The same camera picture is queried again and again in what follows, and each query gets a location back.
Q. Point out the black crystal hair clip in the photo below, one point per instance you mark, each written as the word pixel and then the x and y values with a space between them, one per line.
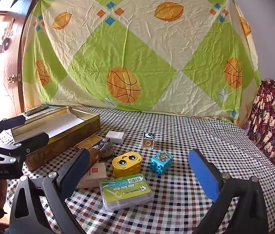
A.
pixel 105 148

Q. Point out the silver metal bar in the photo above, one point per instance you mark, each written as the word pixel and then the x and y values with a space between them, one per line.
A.
pixel 36 109

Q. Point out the door hanging decoration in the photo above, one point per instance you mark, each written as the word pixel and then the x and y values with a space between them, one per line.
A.
pixel 5 41

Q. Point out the checkered tablecloth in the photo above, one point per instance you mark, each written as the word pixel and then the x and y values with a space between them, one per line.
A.
pixel 188 131

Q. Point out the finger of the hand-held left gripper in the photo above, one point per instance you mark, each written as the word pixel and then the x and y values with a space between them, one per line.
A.
pixel 32 141
pixel 10 123

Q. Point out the white paper liner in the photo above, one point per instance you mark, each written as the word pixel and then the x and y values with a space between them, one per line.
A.
pixel 64 124

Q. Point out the brass door knob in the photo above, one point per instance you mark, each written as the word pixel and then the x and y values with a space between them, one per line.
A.
pixel 12 79

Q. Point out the brown wooden box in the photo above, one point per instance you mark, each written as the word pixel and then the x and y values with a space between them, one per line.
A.
pixel 88 142

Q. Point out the gold tin box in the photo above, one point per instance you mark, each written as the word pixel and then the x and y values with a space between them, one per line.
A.
pixel 61 146

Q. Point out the white charger adapter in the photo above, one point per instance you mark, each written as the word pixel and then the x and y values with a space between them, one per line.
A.
pixel 115 137

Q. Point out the green label plastic box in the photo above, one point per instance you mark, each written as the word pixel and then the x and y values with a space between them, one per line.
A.
pixel 125 192

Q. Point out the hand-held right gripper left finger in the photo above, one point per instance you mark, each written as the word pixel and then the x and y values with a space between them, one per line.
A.
pixel 77 168

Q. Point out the yellow face toy block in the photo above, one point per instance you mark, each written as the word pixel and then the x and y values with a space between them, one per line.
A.
pixel 125 163

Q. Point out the brown wooden door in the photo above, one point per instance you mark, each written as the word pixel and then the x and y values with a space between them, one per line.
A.
pixel 3 61

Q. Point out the red plaid bear blanket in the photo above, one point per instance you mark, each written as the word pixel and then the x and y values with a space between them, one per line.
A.
pixel 271 117

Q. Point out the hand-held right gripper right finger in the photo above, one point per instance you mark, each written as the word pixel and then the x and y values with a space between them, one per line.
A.
pixel 204 175

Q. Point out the blue bear toy block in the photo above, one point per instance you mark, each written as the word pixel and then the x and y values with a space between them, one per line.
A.
pixel 161 163

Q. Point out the basketball print sheet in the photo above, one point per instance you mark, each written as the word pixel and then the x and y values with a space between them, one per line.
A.
pixel 137 53

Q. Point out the beige box with red label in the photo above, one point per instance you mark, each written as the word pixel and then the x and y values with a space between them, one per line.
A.
pixel 94 178

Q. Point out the white cube toy block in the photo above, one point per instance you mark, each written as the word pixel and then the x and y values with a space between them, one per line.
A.
pixel 148 142

